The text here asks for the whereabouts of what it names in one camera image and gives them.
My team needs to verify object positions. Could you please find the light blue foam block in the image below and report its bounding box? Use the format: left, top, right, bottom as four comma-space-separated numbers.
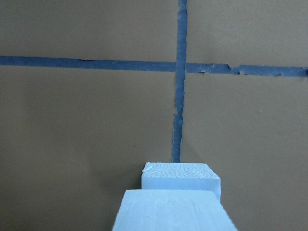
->
141, 162, 221, 200

